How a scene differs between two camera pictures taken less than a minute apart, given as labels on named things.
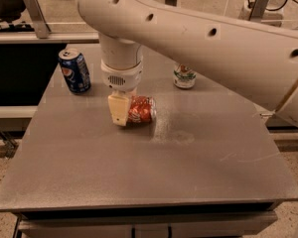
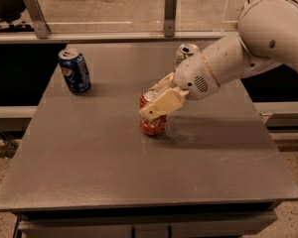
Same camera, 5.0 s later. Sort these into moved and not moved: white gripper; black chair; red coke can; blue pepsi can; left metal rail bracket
Moved: red coke can; white gripper
Not moved: left metal rail bracket; blue pepsi can; black chair
